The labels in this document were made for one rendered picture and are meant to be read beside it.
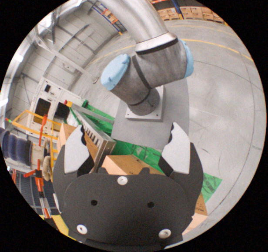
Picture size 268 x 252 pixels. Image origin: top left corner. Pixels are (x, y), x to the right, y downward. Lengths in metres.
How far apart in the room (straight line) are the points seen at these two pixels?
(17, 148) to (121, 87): 0.86
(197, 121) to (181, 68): 1.03
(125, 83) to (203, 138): 1.13
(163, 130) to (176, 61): 0.33
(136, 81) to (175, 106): 0.28
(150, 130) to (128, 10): 0.51
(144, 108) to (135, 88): 0.14
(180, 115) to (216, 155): 0.95
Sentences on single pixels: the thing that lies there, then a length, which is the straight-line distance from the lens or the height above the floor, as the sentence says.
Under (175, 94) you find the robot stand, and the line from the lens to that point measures 0.53.
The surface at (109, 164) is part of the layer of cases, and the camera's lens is 0.95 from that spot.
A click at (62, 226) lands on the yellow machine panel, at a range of 7.97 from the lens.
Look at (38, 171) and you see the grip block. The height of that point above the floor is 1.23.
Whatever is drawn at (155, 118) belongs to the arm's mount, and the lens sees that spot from 0.42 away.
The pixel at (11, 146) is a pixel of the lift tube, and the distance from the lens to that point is 0.89.
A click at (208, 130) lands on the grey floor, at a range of 1.26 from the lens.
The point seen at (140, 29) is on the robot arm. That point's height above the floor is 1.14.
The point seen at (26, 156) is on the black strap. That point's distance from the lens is 0.84.
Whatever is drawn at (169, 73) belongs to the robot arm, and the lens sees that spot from 0.28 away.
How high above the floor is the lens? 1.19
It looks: 52 degrees down
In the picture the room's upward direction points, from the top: 60 degrees counter-clockwise
